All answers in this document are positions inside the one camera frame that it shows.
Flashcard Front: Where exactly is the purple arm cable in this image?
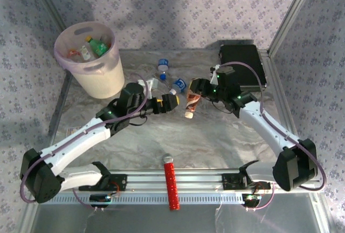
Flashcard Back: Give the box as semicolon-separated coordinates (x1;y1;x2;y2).
20;73;150;212
217;61;327;212

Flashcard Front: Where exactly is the white bin with pink liner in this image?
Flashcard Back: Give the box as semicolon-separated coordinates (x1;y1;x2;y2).
53;21;125;99

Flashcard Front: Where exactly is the black hard case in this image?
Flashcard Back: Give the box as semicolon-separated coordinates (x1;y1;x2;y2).
218;43;268;92

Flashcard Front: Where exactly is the green plastic bottle yellow cap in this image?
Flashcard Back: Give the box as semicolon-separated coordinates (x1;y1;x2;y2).
85;36;109;56

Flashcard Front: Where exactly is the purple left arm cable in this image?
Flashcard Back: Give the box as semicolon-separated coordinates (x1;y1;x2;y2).
20;73;150;212

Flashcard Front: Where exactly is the crushed blue label bottle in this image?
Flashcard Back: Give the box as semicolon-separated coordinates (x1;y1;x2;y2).
169;78;189;95

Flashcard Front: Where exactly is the slotted grey cable duct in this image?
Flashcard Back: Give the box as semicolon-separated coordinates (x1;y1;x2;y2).
39;191;245;204

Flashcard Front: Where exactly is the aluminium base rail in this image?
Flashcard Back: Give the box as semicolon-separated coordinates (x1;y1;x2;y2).
29;168;324;194

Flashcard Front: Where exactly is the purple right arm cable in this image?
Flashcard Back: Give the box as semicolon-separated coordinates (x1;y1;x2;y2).
217;61;327;212

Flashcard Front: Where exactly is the wide blue cap bottle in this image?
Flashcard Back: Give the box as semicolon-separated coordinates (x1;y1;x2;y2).
157;58;170;72

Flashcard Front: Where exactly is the aluminium frame post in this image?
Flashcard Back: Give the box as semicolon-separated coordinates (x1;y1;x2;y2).
26;0;68;33
268;0;320;56

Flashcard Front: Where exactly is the red glitter microphone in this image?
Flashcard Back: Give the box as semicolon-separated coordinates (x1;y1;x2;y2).
161;153;181;212

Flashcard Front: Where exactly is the brown snack wrapper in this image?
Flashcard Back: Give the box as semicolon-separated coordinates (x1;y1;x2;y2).
184;79;202;120

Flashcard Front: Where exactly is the small black electronics board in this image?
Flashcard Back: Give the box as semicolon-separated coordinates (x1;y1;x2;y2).
241;193;263;208
89;193;112;208

